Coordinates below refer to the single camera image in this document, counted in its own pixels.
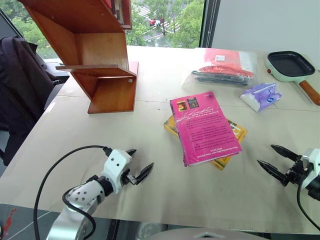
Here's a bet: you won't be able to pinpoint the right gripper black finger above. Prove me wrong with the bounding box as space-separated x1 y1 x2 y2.
257 159 288 182
270 144 302 162

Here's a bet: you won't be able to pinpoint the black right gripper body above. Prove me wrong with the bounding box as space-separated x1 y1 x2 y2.
280 155 305 188

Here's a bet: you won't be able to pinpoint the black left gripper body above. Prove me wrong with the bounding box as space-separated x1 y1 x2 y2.
120 169 138 187

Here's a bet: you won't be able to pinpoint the yellow paperback book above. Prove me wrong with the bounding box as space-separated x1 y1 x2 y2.
163 114 249 171

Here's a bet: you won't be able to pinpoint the pink paperback book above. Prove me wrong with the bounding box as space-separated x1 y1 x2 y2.
169 91 243 168

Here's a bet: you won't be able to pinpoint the brown wooden bookshelf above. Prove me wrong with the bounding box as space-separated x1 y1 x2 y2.
17 0 139 115

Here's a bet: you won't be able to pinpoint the purple tissue pack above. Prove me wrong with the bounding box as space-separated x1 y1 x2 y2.
239 82 283 113

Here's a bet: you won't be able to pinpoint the grey rounded shape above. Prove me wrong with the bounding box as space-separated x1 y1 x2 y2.
136 222 254 240

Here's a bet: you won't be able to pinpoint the clear plastic bag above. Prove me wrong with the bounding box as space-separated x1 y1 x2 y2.
180 47 260 90

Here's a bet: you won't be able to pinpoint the black folded fabric item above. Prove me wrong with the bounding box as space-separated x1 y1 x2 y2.
191 70 251 87

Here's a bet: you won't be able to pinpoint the red folded fabric item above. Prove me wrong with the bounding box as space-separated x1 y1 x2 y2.
198 48 254 79

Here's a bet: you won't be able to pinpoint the dark jacket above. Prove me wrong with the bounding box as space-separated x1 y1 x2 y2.
0 36 61 167

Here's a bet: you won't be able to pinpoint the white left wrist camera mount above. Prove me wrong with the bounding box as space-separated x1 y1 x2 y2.
101 149 133 195

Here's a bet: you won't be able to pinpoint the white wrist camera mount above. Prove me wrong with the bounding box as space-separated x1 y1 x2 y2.
300 148 320 191
101 149 133 195

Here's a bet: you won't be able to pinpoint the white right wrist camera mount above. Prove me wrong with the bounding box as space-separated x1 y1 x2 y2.
300 148 320 191

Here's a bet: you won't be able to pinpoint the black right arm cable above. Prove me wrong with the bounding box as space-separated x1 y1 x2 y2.
296 173 320 232

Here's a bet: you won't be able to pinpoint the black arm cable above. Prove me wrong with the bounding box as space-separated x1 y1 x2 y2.
296 173 320 232
33 145 113 240

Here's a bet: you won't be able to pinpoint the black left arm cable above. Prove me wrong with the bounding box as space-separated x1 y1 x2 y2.
33 145 113 240

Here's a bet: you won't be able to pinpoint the green square pan, wooden handle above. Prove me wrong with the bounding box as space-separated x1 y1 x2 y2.
264 50 320 106

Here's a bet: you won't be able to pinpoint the black window frame post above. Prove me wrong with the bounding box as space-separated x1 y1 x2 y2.
198 0 221 49

